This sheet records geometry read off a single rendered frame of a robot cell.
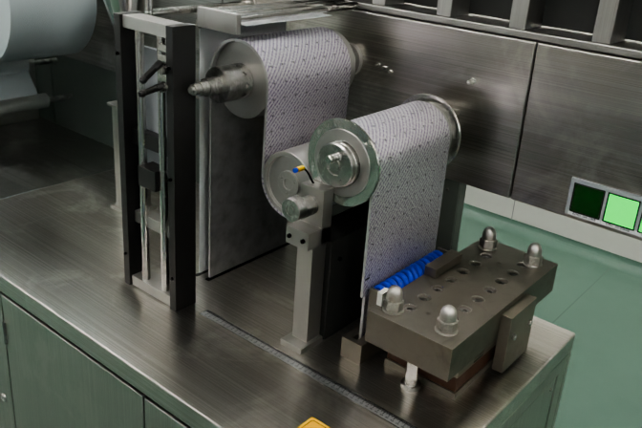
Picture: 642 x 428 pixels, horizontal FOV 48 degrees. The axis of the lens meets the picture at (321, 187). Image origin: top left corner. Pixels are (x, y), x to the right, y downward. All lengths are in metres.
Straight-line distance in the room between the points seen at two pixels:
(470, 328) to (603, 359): 2.02
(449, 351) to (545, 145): 0.44
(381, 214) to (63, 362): 0.73
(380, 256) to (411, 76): 0.41
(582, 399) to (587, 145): 1.72
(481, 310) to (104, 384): 0.71
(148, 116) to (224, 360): 0.46
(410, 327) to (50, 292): 0.72
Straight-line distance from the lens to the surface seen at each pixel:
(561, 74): 1.34
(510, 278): 1.37
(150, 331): 1.37
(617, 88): 1.31
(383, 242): 1.25
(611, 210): 1.35
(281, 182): 1.30
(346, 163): 1.15
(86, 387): 1.53
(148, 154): 1.40
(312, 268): 1.25
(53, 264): 1.63
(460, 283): 1.32
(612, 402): 2.97
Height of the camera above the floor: 1.65
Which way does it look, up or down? 22 degrees down
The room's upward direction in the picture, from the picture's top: 4 degrees clockwise
